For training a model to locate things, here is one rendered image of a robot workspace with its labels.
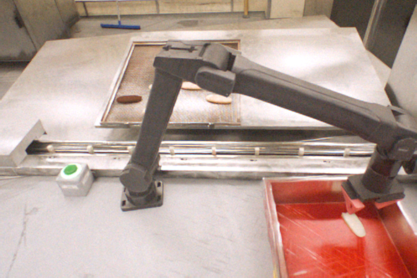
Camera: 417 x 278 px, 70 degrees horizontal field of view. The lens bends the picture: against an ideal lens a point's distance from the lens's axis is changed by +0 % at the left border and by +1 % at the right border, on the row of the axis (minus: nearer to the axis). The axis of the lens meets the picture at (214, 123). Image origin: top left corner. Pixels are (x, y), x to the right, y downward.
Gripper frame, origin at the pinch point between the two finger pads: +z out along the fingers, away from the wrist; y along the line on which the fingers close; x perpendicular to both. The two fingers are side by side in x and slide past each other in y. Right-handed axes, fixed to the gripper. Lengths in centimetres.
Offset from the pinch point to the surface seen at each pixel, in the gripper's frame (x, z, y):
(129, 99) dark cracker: 61, -1, -58
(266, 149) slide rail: 29.7, 5.5, -14.1
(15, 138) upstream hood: 48, -1, -94
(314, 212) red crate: 5.9, 8.0, -8.4
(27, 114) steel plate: 77, 9, -102
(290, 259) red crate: -4.7, 8.0, -19.9
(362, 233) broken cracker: -2.6, 7.2, 0.0
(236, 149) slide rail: 32.3, 5.6, -23.5
